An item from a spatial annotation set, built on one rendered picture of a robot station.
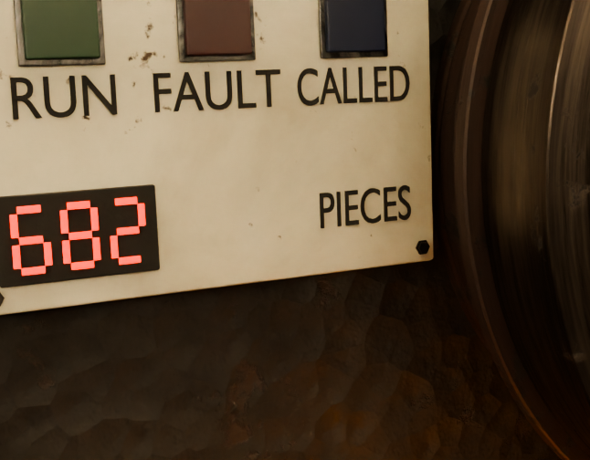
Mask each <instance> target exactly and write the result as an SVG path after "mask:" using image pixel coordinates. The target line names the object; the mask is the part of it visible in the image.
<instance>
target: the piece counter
mask: <svg viewBox="0 0 590 460"><path fill-rule="evenodd" d="M126 204H137V197H126V198H115V205H126ZM137 206H138V221H139V226H142V225H145V210H144V204H137ZM83 208H90V201H82V202H71V203H67V210H72V209H83ZM67 210H61V211H59V212H60V225H61V234H66V233H68V211H67ZM40 212H41V206H40V205H29V206H18V207H17V208H16V213H17V214H31V213H40ZM17 214H11V215H9V219H10V231H11V238H18V237H19V235H18V224H17ZM90 219H91V230H92V231H95V230H99V218H98V207H93V208H90ZM139 226H132V227H123V228H117V235H130V234H139ZM92 231H85V232H76V233H68V236H69V240H76V239H85V238H92ZM117 235H112V236H111V258H118V257H119V252H118V238H117ZM69 240H66V241H62V250H63V263H64V264H68V263H71V260H70V248H69ZM39 243H43V236H42V235H38V236H29V237H19V244H20V245H30V244H39ZM92 245H93V258H94V260H101V258H100V238H99V237H93V238H92ZM12 253H13V265H14V269H19V268H21V259H20V247H19V246H12ZM44 256H45V266H52V265H53V264H52V252H51V242H47V243H44ZM133 263H141V256H126V257H119V265H125V264H133ZM45 266H42V267H27V268H21V271H22V276H27V275H35V274H44V273H46V267H45ZM93 267H94V261H85V262H77V263H71V270H77V269H84V268H93Z"/></svg>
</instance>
